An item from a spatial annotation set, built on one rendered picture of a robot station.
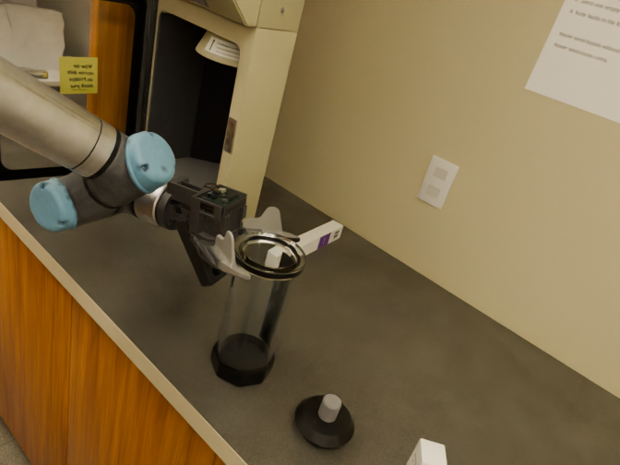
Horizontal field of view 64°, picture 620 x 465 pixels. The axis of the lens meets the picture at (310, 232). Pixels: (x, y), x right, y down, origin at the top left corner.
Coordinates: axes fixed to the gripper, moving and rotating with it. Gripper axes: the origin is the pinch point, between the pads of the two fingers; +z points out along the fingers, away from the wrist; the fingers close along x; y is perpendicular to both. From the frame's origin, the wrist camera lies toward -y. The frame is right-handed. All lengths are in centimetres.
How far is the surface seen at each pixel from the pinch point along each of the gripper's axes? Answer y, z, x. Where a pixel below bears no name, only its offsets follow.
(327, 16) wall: 31, -30, 70
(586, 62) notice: 33, 32, 54
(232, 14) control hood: 30.3, -25.9, 20.7
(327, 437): -18.5, 15.9, -8.6
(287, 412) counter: -21.1, 8.3, -5.5
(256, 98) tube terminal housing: 15.9, -22.7, 26.9
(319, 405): -17.9, 12.7, -4.3
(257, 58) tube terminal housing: 23.5, -22.4, 25.3
